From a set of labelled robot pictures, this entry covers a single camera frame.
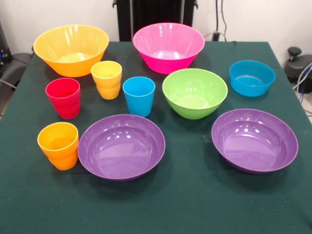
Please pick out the blue plastic cup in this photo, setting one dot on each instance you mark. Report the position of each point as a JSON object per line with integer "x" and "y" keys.
{"x": 139, "y": 102}

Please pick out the shallow purple plastic bowl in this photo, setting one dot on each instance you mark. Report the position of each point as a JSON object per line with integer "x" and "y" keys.
{"x": 253, "y": 146}
{"x": 122, "y": 151}

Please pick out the large pink plastic bowl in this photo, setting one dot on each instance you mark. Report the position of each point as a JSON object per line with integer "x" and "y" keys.
{"x": 168, "y": 64}

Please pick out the small blue plastic bowl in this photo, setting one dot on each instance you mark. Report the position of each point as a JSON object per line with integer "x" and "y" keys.
{"x": 251, "y": 87}

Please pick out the green plastic bowl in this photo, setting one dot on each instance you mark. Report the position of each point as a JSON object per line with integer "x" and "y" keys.
{"x": 195, "y": 108}

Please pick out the yellow orange plastic cup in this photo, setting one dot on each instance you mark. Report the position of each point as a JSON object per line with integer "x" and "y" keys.
{"x": 107, "y": 85}

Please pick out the red plastic cup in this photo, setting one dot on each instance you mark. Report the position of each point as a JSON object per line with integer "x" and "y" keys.
{"x": 64, "y": 104}

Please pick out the dark green tablecloth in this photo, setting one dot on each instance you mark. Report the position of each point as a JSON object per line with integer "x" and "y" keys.
{"x": 185, "y": 207}

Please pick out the large orange plastic bowl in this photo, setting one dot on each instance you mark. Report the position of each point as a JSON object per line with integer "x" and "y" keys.
{"x": 70, "y": 67}

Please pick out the black power plug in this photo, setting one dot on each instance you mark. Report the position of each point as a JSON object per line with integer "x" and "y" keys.
{"x": 215, "y": 36}

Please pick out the black grey chair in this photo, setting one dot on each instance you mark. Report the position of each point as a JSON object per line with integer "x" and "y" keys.
{"x": 14, "y": 68}

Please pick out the black stand with knob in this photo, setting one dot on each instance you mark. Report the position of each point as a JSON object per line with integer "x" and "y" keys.
{"x": 297, "y": 65}

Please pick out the black equipment box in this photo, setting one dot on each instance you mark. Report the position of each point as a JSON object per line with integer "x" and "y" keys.
{"x": 3, "y": 48}

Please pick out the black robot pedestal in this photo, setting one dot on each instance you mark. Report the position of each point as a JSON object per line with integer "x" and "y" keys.
{"x": 156, "y": 14}

